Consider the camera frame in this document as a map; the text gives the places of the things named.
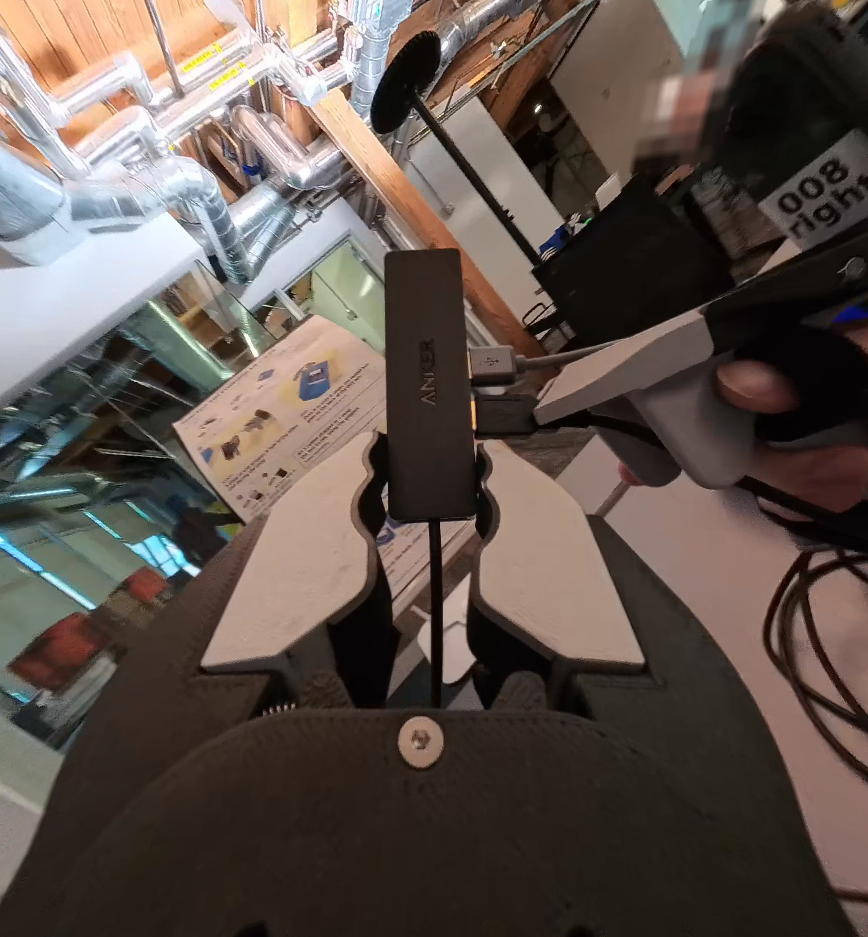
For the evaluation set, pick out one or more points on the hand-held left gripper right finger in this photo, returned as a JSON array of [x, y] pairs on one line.
[[558, 578]]

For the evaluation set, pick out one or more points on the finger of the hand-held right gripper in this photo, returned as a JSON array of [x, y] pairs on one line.
[[624, 359]]

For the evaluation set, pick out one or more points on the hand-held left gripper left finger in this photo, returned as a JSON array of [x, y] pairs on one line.
[[287, 571]]

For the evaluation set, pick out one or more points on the black usb hub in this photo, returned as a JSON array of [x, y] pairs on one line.
[[426, 366]]

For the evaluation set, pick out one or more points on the person's right hand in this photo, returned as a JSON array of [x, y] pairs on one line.
[[821, 476]]

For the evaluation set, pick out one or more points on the black utility cart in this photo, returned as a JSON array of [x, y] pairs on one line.
[[543, 318]]

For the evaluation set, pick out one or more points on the black panelled desk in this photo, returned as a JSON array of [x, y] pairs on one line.
[[624, 263]]

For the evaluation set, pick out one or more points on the white stand base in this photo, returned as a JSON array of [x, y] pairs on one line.
[[452, 644]]

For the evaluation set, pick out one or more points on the blue striped jacket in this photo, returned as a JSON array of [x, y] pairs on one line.
[[557, 241]]

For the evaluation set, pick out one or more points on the printed instruction sheet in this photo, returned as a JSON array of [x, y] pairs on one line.
[[295, 410]]

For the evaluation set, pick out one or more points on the black floor lamp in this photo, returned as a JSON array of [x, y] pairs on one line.
[[404, 84]]

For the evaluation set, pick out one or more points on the cluster of silver pipes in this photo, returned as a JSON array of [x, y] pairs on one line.
[[112, 80]]

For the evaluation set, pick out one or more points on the wooden post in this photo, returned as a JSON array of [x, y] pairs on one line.
[[404, 197]]

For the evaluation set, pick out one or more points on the bent spiral duct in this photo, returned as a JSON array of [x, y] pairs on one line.
[[221, 219]]

